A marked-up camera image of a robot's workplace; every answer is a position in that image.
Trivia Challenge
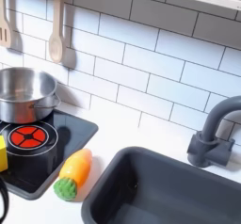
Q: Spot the steel pot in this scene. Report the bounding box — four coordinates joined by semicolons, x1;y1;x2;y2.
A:
0;67;61;124

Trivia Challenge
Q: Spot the wooden slotted spatula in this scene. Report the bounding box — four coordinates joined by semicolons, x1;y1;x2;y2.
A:
0;0;13;49

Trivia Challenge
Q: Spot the toy orange carrot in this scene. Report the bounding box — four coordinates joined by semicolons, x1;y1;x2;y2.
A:
53;148;93;202

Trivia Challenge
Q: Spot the wooden spoon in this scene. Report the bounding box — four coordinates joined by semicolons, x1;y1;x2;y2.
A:
48;0;67;64

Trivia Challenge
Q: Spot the black stove top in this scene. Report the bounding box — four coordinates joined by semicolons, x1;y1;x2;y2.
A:
0;108;100;201

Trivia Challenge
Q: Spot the yellow block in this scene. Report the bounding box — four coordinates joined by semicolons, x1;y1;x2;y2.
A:
0;135;9;173

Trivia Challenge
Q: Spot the grey sink basin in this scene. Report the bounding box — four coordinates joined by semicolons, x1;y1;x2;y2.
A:
80;146;241;224

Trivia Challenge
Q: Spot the thin black cable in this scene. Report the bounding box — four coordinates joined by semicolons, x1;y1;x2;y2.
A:
0;176;10;224

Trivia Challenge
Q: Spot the grey tap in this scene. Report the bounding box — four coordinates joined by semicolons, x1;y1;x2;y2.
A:
186;95;241;168

